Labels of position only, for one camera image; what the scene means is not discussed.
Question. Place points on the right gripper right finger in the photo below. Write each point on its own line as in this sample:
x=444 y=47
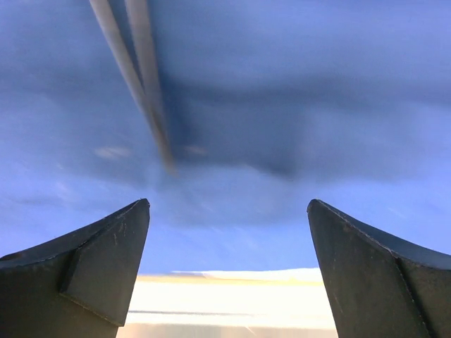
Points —
x=379 y=285

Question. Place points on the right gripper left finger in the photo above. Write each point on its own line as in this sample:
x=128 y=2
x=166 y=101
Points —
x=76 y=285

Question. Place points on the blue surgical cloth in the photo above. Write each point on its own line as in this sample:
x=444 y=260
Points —
x=268 y=105

